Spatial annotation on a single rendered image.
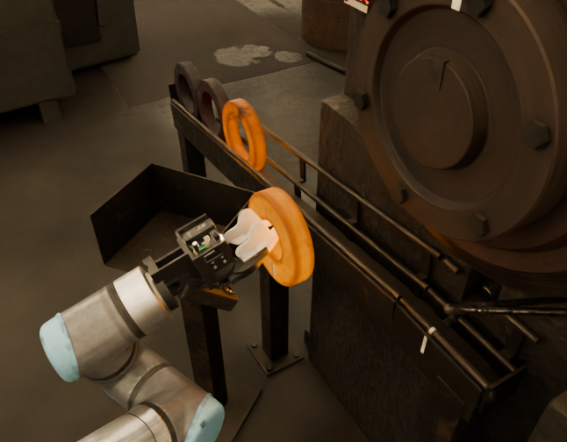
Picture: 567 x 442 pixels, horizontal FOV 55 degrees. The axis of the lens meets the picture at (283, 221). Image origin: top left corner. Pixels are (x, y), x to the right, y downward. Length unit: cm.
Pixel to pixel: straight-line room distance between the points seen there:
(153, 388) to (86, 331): 13
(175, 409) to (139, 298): 16
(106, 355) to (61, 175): 187
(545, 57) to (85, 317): 61
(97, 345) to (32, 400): 101
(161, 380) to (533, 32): 64
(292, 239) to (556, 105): 41
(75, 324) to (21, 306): 126
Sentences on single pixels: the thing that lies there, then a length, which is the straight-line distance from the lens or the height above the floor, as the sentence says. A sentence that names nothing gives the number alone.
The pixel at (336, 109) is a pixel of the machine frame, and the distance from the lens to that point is 109.
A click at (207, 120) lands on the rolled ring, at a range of 159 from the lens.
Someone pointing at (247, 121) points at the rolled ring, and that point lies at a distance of 129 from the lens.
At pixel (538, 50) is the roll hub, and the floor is 121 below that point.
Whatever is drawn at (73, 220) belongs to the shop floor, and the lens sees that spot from 232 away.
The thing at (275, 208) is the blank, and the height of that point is 90.
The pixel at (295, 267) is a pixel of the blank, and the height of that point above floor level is 83.
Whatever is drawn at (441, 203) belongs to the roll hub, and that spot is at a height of 102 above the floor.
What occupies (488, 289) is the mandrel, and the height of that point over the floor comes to 75.
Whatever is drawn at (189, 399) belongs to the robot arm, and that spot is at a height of 71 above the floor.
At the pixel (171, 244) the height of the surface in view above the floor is 60.
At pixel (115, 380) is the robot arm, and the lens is 86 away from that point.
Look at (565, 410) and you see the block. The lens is 76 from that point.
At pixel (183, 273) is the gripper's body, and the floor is 83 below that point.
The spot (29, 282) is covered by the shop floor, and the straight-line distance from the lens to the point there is 211.
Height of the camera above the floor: 138
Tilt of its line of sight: 40 degrees down
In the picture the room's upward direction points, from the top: straight up
